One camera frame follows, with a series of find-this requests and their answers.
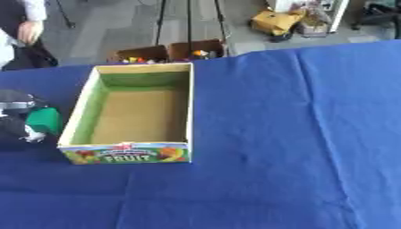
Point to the orange toy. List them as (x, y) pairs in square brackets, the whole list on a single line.
[(199, 53)]

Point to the green block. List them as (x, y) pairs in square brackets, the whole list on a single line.
[(45, 120)]

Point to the open cardboard box green inside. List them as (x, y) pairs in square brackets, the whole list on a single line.
[(137, 113)]

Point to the black tripod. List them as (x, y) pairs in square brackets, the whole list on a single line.
[(189, 21), (65, 13)]

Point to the person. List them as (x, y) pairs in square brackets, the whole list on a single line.
[(13, 18)]

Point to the brown cardboard box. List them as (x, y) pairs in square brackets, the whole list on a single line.
[(143, 53), (194, 46)]

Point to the small cardboard box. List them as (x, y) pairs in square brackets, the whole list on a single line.
[(313, 27)]

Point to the black chair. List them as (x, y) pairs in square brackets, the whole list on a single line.
[(380, 13)]

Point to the person's hand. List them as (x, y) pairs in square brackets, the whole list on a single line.
[(30, 31)]

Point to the yellow toy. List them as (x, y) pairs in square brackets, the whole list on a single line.
[(133, 59)]

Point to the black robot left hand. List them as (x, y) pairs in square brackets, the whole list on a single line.
[(13, 97)]

